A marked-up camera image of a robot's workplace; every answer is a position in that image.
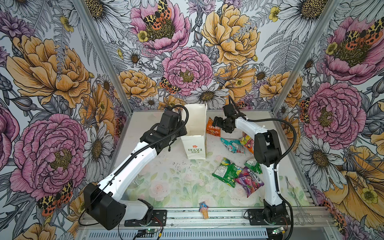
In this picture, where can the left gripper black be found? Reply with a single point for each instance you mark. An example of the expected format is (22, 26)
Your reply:
(183, 131)

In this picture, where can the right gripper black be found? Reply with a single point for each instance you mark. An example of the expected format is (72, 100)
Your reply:
(228, 130)

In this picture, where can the orange snack packet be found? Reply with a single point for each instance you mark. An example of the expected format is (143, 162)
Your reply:
(211, 130)

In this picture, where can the teal snack packet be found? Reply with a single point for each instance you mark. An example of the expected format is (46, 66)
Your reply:
(233, 145)

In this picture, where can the fruit oval candy packet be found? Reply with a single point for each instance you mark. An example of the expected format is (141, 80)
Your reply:
(247, 142)

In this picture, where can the white paper bag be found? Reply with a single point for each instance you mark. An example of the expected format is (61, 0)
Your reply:
(195, 140)

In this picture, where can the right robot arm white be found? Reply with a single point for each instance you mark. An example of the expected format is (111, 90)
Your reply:
(267, 152)

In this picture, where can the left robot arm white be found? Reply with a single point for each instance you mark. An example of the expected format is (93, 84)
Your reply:
(103, 202)

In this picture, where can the green candy packet small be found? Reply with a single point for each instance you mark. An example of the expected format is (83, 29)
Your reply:
(254, 166)

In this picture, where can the green candy packet large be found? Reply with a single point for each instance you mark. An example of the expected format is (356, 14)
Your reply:
(227, 172)

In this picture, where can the purple berries candy packet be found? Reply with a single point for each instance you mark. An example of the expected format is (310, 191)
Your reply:
(249, 180)

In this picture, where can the ice cream cone toy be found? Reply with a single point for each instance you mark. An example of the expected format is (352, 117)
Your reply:
(204, 210)

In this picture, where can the green circuit board left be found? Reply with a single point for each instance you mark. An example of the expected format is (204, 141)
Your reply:
(152, 231)

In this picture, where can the green circuit board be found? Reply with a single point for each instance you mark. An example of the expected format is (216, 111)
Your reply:
(277, 231)
(152, 231)

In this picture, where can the green circuit board right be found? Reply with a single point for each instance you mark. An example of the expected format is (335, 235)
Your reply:
(277, 231)

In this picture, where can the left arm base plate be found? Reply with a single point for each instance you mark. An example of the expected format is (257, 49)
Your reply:
(156, 218)

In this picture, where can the front aluminium rail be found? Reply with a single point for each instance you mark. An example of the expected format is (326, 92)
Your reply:
(192, 218)

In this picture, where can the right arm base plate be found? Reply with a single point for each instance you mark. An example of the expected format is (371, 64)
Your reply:
(262, 217)

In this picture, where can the metal wire hooks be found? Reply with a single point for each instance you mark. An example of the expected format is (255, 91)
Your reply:
(298, 201)

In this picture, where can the aluminium corner post right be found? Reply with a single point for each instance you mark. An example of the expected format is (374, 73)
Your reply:
(323, 22)

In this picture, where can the aluminium corner post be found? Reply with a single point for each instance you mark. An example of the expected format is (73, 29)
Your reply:
(323, 22)
(95, 38)

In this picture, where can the aluminium corner post left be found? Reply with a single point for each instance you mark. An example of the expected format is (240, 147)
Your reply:
(95, 38)

